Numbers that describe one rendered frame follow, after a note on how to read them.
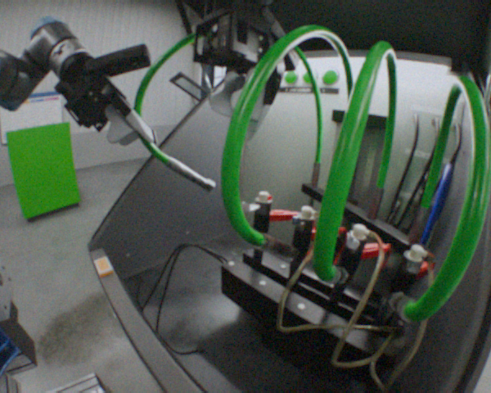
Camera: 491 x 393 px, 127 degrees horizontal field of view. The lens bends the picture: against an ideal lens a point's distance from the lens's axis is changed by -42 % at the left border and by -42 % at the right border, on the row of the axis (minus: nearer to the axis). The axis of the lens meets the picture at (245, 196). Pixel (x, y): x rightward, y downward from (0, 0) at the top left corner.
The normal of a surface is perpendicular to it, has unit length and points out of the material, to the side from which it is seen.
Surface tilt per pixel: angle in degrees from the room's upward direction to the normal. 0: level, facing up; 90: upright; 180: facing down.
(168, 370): 0
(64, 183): 90
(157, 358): 0
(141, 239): 90
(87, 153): 90
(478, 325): 43
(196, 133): 90
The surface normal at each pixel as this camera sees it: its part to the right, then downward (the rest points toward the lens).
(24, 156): 0.81, 0.25
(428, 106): -0.68, 0.22
